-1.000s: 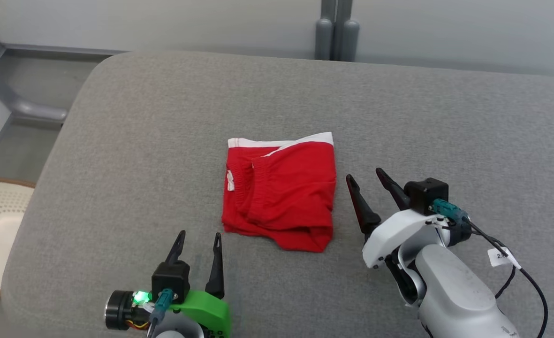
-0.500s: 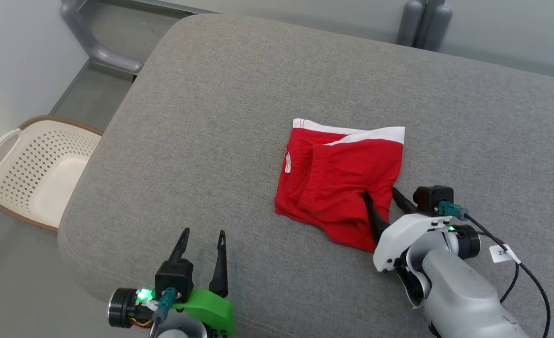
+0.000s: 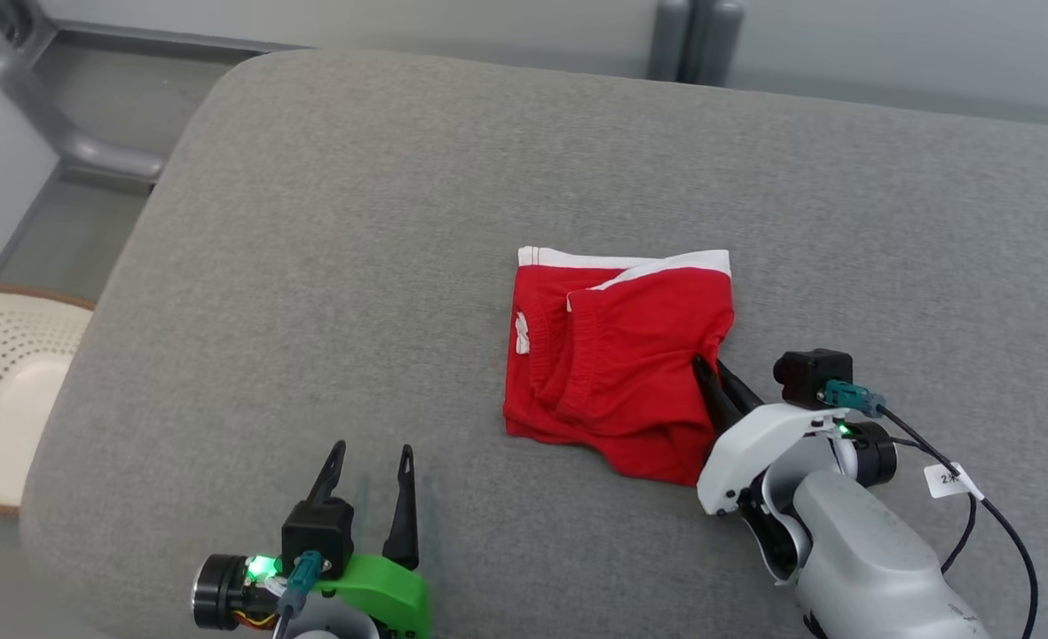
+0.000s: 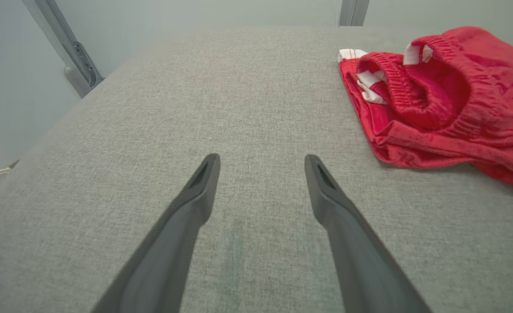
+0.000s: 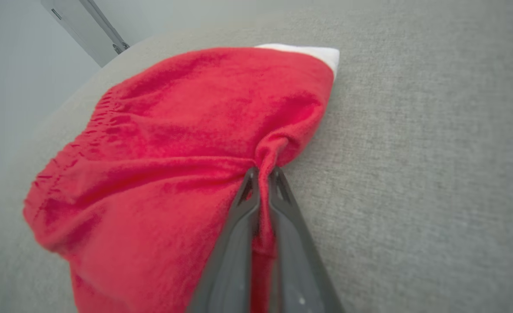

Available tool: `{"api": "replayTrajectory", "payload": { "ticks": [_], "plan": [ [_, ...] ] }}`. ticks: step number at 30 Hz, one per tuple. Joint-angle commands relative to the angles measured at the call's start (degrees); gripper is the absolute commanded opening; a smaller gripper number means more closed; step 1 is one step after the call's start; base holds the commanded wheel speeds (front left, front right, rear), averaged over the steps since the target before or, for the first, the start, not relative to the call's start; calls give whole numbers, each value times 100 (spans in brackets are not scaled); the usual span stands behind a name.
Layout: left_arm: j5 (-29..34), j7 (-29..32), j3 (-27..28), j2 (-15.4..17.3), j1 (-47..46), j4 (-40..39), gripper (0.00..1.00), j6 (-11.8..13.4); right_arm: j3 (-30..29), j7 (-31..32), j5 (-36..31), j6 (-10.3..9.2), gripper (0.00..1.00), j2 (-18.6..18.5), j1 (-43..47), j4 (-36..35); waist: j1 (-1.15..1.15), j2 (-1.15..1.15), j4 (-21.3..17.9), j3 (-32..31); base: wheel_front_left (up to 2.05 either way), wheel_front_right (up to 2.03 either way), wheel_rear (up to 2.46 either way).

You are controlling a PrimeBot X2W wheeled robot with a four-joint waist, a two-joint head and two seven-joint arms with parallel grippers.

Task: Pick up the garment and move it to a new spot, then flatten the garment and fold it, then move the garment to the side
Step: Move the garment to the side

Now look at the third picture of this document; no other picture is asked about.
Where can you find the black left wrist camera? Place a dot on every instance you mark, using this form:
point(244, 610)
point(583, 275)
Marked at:
point(318, 537)

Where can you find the red shorts white trim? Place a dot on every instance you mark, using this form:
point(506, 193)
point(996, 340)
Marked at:
point(630, 355)

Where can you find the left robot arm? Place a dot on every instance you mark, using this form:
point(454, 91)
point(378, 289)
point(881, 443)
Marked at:
point(333, 626)

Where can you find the grey double upright post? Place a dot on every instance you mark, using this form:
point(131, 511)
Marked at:
point(694, 40)

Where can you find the beige perforated basket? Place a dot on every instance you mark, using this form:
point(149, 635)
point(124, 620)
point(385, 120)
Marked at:
point(9, 390)

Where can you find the black left wrist motor cylinder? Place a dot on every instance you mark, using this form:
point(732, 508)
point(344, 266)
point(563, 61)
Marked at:
point(222, 590)

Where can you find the black right wrist motor cylinder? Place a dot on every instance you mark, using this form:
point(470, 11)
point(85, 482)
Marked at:
point(877, 453)

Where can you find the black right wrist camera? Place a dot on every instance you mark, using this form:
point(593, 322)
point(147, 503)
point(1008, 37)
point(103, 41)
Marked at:
point(809, 373)

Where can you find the grey wall base rail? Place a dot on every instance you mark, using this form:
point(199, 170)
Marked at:
point(177, 39)

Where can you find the black wrist motor cylinder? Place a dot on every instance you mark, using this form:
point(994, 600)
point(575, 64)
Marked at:
point(222, 590)
point(877, 453)

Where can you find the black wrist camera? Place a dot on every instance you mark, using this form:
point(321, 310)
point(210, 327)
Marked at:
point(318, 537)
point(809, 373)

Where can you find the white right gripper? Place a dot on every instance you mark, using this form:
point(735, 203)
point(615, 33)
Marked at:
point(754, 448)

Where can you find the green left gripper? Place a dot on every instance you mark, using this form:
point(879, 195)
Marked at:
point(390, 595)

